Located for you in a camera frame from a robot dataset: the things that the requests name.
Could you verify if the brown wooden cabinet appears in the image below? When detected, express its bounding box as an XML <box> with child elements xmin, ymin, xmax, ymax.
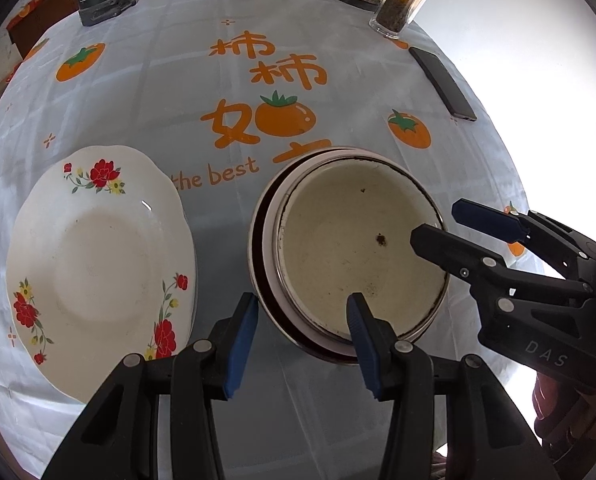
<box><xmin>5</xmin><ymin>0</ymin><xmax>79</xmax><ymax>61</ymax></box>

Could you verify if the persimmon print tablecloth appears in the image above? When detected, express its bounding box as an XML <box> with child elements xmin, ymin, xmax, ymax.
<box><xmin>0</xmin><ymin>0</ymin><xmax>544</xmax><ymax>480</ymax></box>

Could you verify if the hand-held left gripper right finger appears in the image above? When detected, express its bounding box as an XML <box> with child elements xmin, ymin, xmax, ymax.
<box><xmin>346</xmin><ymin>292</ymin><xmax>561</xmax><ymax>480</ymax></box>

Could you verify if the person's right hand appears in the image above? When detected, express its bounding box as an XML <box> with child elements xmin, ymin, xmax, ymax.
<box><xmin>530</xmin><ymin>372</ymin><xmax>596</xmax><ymax>463</ymax></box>

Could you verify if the white plate with red flowers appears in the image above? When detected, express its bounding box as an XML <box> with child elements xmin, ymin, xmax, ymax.
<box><xmin>5</xmin><ymin>145</ymin><xmax>198</xmax><ymax>405</ymax></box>

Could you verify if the black smartphone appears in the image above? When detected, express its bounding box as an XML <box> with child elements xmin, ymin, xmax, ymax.
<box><xmin>409</xmin><ymin>46</ymin><xmax>478</xmax><ymax>122</ymax></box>

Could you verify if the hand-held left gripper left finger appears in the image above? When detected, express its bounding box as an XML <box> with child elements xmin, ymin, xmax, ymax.
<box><xmin>40</xmin><ymin>291</ymin><xmax>260</xmax><ymax>480</ymax></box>

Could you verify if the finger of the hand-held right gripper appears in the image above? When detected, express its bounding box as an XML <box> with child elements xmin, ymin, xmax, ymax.
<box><xmin>409</xmin><ymin>224</ymin><xmax>596</xmax><ymax>306</ymax></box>
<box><xmin>451</xmin><ymin>198</ymin><xmax>596</xmax><ymax>283</ymax></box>

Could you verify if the stainless steel bowl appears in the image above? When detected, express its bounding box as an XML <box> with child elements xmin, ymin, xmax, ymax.
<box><xmin>248</xmin><ymin>146</ymin><xmax>444</xmax><ymax>365</ymax></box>

